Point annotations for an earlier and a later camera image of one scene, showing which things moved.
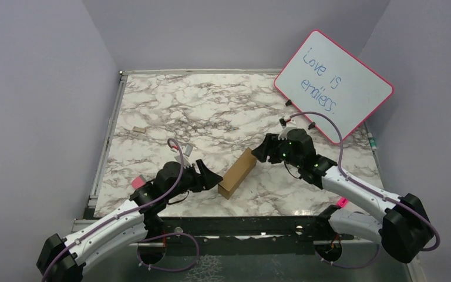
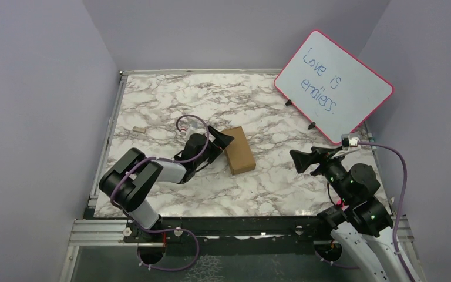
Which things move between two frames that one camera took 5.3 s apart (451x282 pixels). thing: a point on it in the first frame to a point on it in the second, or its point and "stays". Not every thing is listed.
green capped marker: (372, 141) stays
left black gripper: (208, 179) to (220, 142)
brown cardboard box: (238, 174) to (238, 152)
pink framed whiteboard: (323, 77) stays
